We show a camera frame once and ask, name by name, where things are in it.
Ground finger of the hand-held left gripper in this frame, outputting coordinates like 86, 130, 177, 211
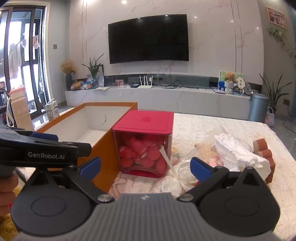
0, 128, 59, 142

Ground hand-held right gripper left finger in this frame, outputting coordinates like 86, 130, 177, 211
22, 157, 115, 204

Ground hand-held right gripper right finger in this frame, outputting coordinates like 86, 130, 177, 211
177, 157, 271, 202

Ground orange cardboard box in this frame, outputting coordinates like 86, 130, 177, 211
35, 102, 138, 194

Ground white cloth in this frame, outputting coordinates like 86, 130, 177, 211
214, 134, 271, 183

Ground person's left hand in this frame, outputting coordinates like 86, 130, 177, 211
0, 174, 18, 216

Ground milk carton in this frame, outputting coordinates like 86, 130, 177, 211
45, 98, 60, 121

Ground clear plastic bag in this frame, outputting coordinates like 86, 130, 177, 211
149, 132, 232, 194

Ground pink water bottle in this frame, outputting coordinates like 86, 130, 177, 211
9, 85, 34, 131

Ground brown ornament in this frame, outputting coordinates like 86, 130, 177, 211
70, 81, 85, 91

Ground dried flowers in black vase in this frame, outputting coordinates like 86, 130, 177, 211
60, 59, 76, 91

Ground brown sponge block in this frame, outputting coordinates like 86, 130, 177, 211
253, 138, 276, 183

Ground sliding glass door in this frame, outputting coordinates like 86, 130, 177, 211
0, 6, 50, 121

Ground clear box with red lid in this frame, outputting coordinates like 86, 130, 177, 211
112, 110, 174, 179

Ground white marble television cabinet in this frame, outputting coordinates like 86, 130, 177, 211
65, 86, 252, 120

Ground green plant in glass vase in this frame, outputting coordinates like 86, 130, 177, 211
81, 53, 105, 89

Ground grey-blue trash can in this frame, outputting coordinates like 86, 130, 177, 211
248, 92, 270, 122

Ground pink woven basket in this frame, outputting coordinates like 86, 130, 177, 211
264, 107, 275, 127

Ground teddy bear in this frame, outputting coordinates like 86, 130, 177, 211
223, 72, 236, 94

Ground white router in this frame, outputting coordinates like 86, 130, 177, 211
137, 75, 153, 89

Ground long-leaf potted plant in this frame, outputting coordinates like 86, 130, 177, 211
259, 74, 293, 112

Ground hanging vine plant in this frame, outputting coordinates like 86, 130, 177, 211
267, 27, 296, 61

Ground black cables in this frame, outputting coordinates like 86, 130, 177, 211
159, 80, 199, 89

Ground black wall television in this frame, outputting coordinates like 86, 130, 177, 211
108, 14, 189, 65

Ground framed wall picture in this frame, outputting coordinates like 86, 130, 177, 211
265, 6, 288, 30

